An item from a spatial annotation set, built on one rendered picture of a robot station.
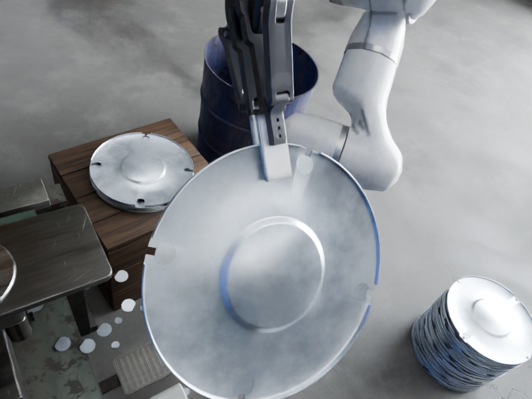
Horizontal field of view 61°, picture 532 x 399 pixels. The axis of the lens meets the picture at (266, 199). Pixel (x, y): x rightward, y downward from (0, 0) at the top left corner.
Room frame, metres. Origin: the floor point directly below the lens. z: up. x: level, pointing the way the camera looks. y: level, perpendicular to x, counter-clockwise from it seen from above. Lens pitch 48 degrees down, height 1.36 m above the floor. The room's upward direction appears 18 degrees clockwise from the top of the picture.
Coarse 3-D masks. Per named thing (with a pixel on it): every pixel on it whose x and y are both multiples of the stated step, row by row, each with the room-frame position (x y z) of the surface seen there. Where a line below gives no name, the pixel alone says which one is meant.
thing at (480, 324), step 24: (456, 288) 0.90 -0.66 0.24; (480, 288) 0.93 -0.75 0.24; (504, 288) 0.96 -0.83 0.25; (456, 312) 0.81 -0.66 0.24; (480, 312) 0.84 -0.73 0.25; (504, 312) 0.87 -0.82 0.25; (528, 312) 0.90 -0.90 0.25; (480, 336) 0.75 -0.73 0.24; (504, 336) 0.78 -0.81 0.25; (528, 336) 0.81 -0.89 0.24; (504, 360) 0.70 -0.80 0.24
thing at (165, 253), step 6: (162, 246) 0.24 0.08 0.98; (168, 246) 0.24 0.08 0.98; (156, 252) 0.23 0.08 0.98; (162, 252) 0.23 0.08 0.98; (168, 252) 0.24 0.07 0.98; (174, 252) 0.24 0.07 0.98; (156, 258) 0.23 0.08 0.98; (162, 258) 0.23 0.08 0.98; (168, 258) 0.23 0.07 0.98; (162, 264) 0.23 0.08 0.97
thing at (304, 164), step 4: (300, 156) 0.37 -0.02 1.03; (304, 156) 0.38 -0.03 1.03; (300, 160) 0.37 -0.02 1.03; (304, 160) 0.37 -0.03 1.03; (308, 160) 0.38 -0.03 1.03; (312, 160) 0.38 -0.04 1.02; (296, 164) 0.37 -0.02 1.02; (300, 164) 0.37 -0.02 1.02; (304, 164) 0.37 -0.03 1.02; (308, 164) 0.37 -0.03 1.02; (312, 164) 0.38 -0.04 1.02; (300, 168) 0.37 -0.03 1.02; (304, 168) 0.37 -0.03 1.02; (308, 168) 0.37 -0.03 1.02; (312, 168) 0.37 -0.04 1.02; (300, 172) 0.36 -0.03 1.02; (304, 172) 0.37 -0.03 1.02; (308, 172) 0.37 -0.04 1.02
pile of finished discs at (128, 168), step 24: (120, 144) 0.92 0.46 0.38; (144, 144) 0.95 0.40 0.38; (168, 144) 0.98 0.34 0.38; (96, 168) 0.80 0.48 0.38; (120, 168) 0.82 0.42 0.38; (144, 168) 0.85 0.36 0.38; (168, 168) 0.88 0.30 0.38; (192, 168) 0.91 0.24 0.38; (120, 192) 0.74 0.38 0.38; (144, 192) 0.77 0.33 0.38; (168, 192) 0.80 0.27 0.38
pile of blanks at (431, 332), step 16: (448, 288) 0.90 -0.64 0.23; (432, 304) 0.90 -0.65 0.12; (416, 320) 0.89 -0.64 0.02; (432, 320) 0.83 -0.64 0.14; (448, 320) 0.78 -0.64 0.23; (416, 336) 0.81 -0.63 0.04; (432, 336) 0.78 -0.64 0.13; (448, 336) 0.75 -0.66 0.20; (416, 352) 0.77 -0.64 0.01; (432, 352) 0.74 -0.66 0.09; (448, 352) 0.73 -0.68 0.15; (464, 352) 0.71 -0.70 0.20; (432, 368) 0.72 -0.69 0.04; (448, 368) 0.71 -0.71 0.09; (464, 368) 0.69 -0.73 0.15; (480, 368) 0.69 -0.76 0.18; (496, 368) 0.70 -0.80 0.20; (512, 368) 0.71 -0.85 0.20; (448, 384) 0.70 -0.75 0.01; (464, 384) 0.69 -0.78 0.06; (480, 384) 0.70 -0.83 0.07
